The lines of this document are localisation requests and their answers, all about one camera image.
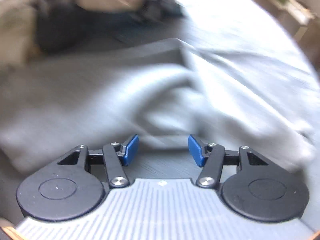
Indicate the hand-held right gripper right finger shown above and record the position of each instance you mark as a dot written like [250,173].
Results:
[195,150]

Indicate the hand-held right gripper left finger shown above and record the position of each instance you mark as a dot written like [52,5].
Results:
[131,150]

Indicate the pile of dark and beige clothes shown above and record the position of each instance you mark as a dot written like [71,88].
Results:
[15,25]

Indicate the pale shelf unit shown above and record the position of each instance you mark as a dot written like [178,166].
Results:
[282,2]

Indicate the grey fleece garment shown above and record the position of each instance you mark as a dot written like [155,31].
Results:
[100,92]

